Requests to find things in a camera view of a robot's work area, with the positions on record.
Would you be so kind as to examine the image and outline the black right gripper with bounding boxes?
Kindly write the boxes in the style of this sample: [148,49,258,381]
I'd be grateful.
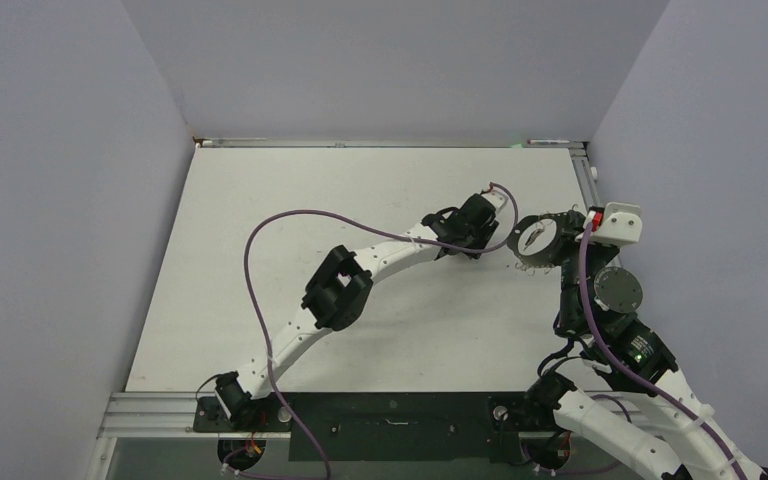
[546,209,616,328]

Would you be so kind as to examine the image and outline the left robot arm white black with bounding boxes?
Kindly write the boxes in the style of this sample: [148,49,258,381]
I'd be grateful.
[215,184,516,430]

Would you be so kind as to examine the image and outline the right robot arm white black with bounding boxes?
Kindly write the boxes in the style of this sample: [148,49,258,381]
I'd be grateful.
[507,203,768,479]

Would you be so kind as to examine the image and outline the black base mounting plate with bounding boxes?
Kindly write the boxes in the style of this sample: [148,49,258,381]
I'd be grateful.
[192,392,571,468]

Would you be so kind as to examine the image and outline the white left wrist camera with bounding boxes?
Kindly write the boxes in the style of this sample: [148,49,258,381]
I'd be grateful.
[484,191,510,217]

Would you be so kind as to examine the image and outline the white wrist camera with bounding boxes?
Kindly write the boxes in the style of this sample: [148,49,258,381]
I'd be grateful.
[586,202,643,247]
[484,191,510,217]

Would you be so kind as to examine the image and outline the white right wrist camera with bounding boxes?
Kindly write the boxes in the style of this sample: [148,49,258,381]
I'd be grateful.
[586,202,643,247]

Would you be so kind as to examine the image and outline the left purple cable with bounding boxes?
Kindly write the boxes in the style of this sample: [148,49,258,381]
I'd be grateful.
[222,182,521,480]

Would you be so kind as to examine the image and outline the aluminium frame rail right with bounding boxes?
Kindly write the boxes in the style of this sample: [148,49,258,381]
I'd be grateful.
[569,146,649,359]

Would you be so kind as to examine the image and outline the aluminium frame rail back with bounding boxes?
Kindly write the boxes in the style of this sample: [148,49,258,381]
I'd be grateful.
[194,138,586,150]

